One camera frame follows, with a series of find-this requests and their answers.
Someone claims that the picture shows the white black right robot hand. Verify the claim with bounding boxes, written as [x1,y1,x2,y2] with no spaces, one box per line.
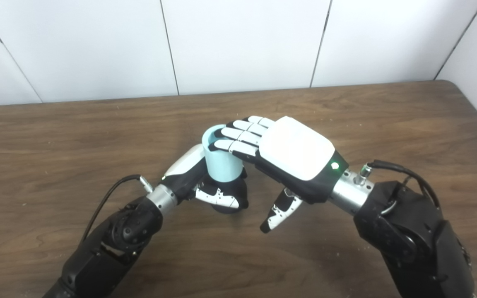
[209,115,349,234]

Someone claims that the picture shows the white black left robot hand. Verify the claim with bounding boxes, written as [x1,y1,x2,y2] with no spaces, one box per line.
[162,144,248,209]

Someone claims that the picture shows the light-blue hose piece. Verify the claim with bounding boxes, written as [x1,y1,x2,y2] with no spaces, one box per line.
[202,124,244,183]

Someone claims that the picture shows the black flared nozzle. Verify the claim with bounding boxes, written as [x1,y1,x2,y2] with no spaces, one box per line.
[199,166,249,214]

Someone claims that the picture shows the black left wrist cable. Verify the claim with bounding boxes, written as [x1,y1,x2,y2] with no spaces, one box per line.
[80,174,154,245]

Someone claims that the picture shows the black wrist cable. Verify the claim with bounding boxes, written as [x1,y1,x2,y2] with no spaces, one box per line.
[357,160,441,209]
[80,174,154,245]

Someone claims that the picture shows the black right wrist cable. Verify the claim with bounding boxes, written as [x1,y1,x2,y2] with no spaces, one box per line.
[357,160,441,209]

